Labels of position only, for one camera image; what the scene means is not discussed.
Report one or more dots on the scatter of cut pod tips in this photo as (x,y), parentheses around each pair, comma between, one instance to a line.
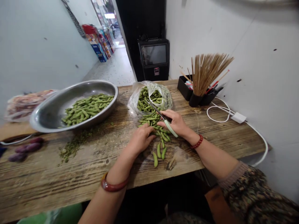
(72,145)

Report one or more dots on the bagged heap of edamame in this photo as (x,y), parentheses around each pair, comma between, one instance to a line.
(143,100)

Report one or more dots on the pile of green edamame pods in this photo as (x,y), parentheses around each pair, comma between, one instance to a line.
(150,119)

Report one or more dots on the round metal basin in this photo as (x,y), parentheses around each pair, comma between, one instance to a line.
(51,109)

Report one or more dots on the person's left fingers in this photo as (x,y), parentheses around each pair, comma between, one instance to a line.
(147,130)

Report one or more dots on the clear plastic bag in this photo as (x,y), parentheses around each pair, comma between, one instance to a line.
(134,100)

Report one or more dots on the person's left hand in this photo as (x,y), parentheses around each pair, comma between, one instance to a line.
(140,140)

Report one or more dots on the black rectangular utensil box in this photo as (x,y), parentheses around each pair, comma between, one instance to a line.
(184,89)

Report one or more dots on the stack of colourful cartons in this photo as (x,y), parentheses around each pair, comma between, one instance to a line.
(100,46)

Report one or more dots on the plastic bag of red meat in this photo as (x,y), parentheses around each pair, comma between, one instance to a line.
(21,105)

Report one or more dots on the trimmed edamame in basin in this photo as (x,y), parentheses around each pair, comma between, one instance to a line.
(86,108)

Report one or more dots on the green plastic bag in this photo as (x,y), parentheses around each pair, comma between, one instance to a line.
(51,214)

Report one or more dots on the white charger plug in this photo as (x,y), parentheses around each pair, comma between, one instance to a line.
(238,117)

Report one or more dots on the bundle of bamboo skewers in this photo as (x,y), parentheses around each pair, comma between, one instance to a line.
(208,72)

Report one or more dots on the wooden chopsticks in box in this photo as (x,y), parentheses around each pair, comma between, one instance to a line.
(186,77)

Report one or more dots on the purple sweet potato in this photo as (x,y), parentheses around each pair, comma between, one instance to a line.
(17,157)
(36,140)
(29,147)

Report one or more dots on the black speaker cabinet with screen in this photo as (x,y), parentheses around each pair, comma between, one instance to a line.
(154,63)

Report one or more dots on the person's right hand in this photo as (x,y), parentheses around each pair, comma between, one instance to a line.
(178,124)

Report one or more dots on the loose single edamame pod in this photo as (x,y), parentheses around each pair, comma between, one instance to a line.
(164,152)
(159,150)
(155,159)

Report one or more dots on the person's right fingers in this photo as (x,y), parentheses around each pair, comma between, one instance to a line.
(168,113)

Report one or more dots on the black cylindrical skewer cup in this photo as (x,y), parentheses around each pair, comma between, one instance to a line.
(195,100)

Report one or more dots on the person's body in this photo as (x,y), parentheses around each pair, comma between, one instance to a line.
(217,206)

